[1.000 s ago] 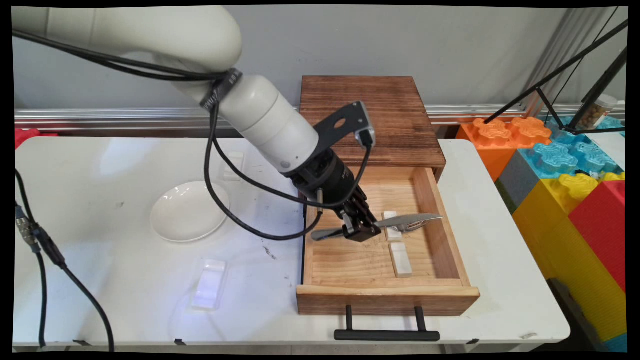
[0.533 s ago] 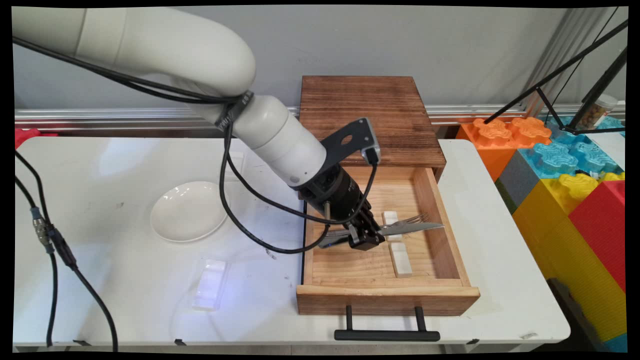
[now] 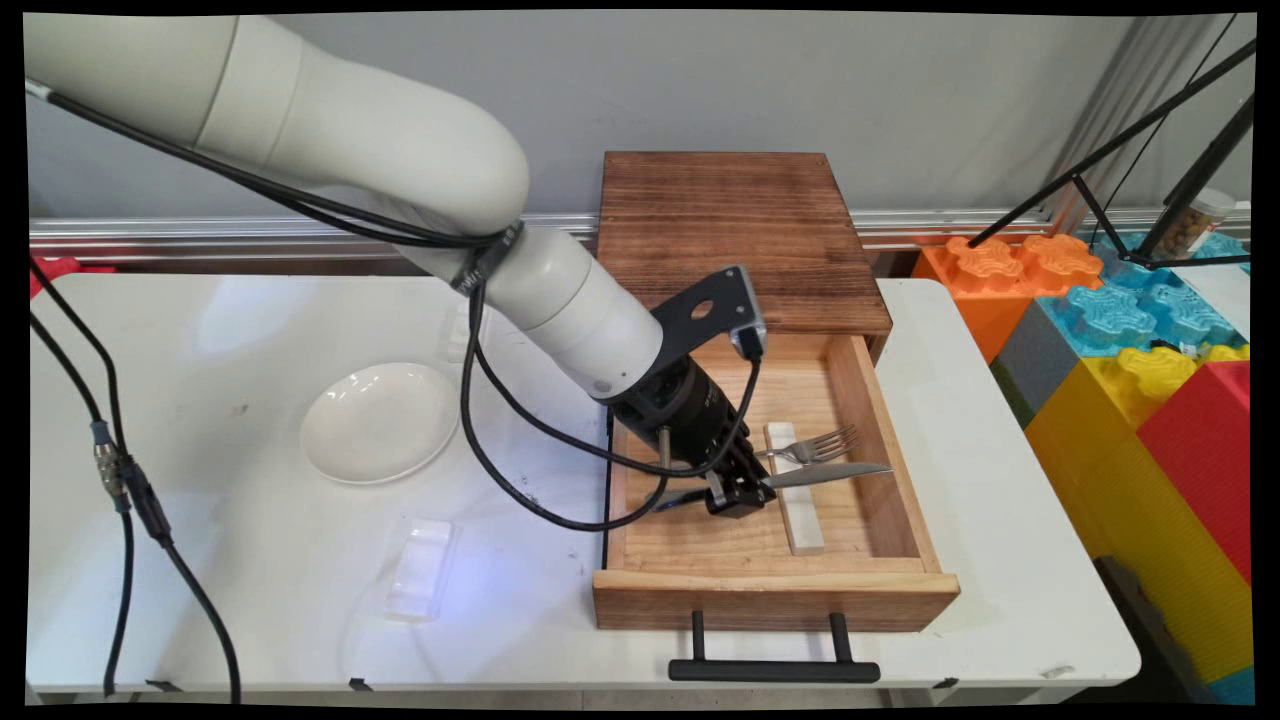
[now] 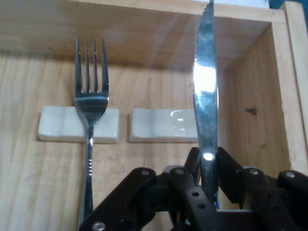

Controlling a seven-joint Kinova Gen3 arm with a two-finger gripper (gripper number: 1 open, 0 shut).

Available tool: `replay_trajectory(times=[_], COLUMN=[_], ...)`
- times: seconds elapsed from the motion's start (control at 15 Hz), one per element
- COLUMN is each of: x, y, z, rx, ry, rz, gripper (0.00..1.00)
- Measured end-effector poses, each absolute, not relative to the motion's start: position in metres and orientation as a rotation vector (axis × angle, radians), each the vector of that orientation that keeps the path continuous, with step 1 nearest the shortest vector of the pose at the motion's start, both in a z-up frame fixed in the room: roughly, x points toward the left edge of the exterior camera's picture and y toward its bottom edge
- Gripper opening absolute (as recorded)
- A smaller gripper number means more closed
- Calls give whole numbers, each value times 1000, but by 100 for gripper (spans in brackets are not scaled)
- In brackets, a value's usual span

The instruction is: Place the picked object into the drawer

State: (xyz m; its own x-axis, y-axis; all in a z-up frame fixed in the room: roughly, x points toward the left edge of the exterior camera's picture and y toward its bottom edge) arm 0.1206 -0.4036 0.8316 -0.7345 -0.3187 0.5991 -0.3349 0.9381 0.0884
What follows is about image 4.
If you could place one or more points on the silver serrated table knife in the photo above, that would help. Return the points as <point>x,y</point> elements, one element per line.
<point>205,108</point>

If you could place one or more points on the light wooden drawer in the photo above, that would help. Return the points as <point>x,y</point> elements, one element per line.
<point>36,180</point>

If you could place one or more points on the white ceramic cutlery rest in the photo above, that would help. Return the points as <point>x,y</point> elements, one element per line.
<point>55,122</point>
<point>156,125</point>

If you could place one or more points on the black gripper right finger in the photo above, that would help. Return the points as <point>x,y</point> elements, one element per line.
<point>269,202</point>

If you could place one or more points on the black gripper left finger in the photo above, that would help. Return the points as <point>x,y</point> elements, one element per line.
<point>144,197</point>

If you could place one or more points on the silver metal fork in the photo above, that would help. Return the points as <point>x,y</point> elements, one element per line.
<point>91,106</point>

